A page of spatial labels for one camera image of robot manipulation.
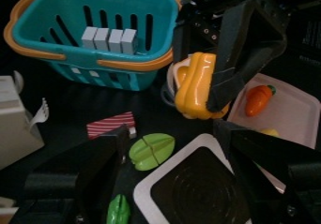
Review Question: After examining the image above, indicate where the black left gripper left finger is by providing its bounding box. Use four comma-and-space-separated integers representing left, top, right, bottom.
10, 124, 131, 224

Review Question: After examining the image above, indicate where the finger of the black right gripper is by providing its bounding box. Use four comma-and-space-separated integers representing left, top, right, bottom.
206, 0, 290, 113
171, 12, 198, 65

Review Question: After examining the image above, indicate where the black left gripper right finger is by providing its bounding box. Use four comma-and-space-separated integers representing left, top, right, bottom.
212, 119, 321, 224

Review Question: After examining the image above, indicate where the white square plate black centre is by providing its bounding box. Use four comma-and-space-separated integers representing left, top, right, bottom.
131, 133, 254, 224

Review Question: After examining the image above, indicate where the small yellow toy food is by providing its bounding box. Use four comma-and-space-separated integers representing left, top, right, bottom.
260, 127, 281, 138

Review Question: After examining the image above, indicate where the small grey-white block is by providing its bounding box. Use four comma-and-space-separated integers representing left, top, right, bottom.
80, 26, 98, 50
121, 28, 139, 55
92, 27, 111, 52
107, 28, 125, 53

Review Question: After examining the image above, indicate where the green toy vegetable piece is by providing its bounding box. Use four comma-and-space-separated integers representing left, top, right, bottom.
106, 193, 131, 224

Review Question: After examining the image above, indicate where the red white striped box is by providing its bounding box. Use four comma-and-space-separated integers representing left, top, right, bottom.
86, 111, 138, 141

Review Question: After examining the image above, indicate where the pale pink square tray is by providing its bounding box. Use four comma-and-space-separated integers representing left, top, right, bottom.
225, 72, 321, 194

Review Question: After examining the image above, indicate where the light green toy leaf vegetable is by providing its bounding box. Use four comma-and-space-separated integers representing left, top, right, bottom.
129, 132, 177, 172

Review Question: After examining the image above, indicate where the orange toy carrot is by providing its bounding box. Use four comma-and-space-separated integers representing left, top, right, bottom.
244, 84, 277, 118

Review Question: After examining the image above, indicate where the white toy appliance box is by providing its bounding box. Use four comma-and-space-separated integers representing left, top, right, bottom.
0, 75, 46, 171

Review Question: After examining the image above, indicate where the white plastic fork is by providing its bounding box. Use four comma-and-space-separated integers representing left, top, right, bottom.
28, 97, 51, 132

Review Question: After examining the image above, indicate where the teal basket with orange handles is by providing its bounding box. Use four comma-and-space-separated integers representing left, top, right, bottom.
3, 0, 183, 92

